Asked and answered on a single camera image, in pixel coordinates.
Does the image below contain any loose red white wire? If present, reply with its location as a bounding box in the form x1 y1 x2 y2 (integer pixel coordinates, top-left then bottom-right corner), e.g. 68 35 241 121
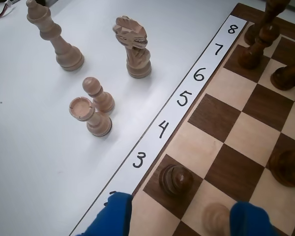
0 0 17 22

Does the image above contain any dark wooden pawn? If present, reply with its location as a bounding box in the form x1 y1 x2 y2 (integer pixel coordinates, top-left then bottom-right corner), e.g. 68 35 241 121
159 164 194 197
271 48 295 91
237 23 280 70

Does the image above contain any white number label strip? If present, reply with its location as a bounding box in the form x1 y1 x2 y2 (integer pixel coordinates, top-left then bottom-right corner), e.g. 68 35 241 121
70 14 248 236

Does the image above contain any wooden chessboard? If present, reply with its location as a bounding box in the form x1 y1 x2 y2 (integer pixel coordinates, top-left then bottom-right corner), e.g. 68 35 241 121
68 2 295 236

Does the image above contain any dark wooden rook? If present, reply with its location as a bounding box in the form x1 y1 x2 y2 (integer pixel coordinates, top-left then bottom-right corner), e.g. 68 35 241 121
244 0 291 45

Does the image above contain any light wooden knight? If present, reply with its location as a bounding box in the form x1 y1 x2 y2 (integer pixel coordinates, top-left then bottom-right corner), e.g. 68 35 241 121
112 16 152 79

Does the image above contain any light wooden king piece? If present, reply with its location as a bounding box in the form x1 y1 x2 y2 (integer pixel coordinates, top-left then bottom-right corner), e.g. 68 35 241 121
26 0 85 72

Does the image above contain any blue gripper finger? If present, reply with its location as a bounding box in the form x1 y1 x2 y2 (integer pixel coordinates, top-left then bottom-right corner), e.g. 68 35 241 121
70 191 134 236
230 200 282 236

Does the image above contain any light wooden pawn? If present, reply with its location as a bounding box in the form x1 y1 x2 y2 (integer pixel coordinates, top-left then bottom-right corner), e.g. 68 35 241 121
203 203 231 236
82 77 116 114

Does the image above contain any dark pawn at 5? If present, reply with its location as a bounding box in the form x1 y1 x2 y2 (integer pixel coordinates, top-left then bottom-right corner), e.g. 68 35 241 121
269 148 295 188

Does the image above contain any light wooden rook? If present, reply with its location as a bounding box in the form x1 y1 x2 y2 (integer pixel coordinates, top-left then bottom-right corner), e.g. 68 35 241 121
69 97 113 138

